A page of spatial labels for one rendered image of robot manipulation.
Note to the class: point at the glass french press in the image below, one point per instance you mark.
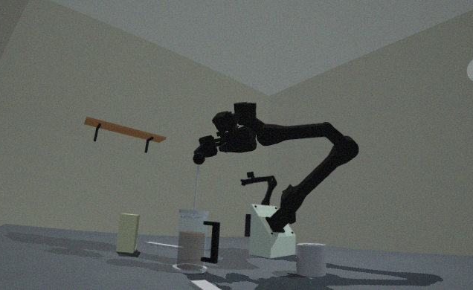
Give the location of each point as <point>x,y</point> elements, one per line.
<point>192,231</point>

